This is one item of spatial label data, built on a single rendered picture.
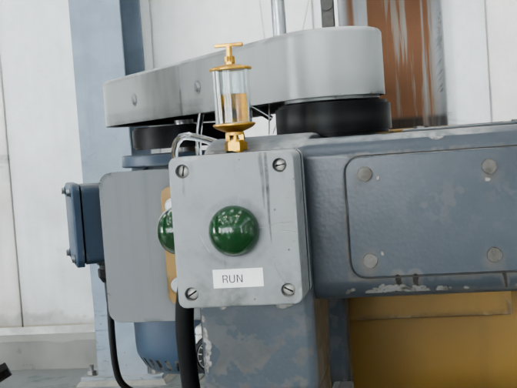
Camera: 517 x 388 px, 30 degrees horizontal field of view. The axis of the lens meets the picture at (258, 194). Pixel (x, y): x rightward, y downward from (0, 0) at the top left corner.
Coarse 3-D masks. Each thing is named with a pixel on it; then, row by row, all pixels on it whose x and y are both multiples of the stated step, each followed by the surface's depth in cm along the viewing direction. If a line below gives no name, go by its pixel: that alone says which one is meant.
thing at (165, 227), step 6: (168, 210) 59; (162, 216) 59; (168, 216) 58; (162, 222) 58; (168, 222) 58; (162, 228) 58; (168, 228) 58; (162, 234) 58; (168, 234) 58; (162, 240) 58; (168, 240) 58; (162, 246) 59; (168, 246) 58; (174, 246) 58; (168, 252) 59; (174, 252) 59
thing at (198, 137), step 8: (256, 112) 96; (264, 112) 96; (200, 120) 90; (200, 128) 90; (184, 136) 72; (192, 136) 72; (200, 136) 72; (208, 136) 71; (176, 144) 74; (200, 144) 90; (208, 144) 71; (176, 152) 75; (200, 152) 90
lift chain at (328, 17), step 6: (324, 0) 114; (330, 0) 114; (324, 6) 114; (330, 6) 114; (324, 12) 114; (330, 12) 114; (324, 18) 114; (330, 18) 114; (324, 24) 114; (330, 24) 114
